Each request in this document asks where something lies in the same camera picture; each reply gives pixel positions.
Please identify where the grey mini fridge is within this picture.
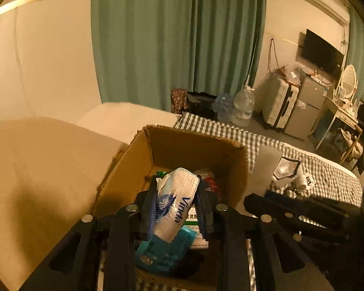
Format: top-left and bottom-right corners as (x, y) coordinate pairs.
(285, 74), (327, 140)

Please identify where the white tissue pack Vinda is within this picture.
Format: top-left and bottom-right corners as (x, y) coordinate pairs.
(154, 168), (200, 243)

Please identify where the black wall television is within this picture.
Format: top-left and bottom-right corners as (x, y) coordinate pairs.
(301, 29), (344, 78)

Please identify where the green curtain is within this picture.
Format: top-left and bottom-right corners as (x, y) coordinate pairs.
(347, 9), (364, 101)
(91, 0), (266, 111)

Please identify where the white suitcase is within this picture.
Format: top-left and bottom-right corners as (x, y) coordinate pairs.
(262, 77), (299, 129)

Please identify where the white oval vanity mirror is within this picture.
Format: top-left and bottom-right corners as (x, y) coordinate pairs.
(339, 65), (358, 98)

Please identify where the white air conditioner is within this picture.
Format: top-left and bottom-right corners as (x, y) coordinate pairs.
(306, 0), (350, 26)

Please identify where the white dressing table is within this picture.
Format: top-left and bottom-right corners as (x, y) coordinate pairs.
(313, 97), (363, 164)

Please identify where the green plastic wrapper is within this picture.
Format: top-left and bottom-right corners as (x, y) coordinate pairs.
(156, 171), (168, 179)

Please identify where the white medicine box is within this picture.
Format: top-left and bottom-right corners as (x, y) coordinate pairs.
(184, 206), (209, 250)

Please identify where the large water jug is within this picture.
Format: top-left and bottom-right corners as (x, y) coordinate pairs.
(230, 85), (255, 128)

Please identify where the brown cardboard box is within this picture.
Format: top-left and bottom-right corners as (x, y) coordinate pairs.
(92, 124), (251, 289)

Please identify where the silver foil pouch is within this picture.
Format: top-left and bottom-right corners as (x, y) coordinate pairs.
(272, 157), (301, 188)

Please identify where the clear plastic sheet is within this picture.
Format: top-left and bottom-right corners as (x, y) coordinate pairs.
(247, 145), (282, 196)

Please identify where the teal wipes packet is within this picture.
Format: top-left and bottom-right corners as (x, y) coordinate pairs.
(135, 226), (197, 274)

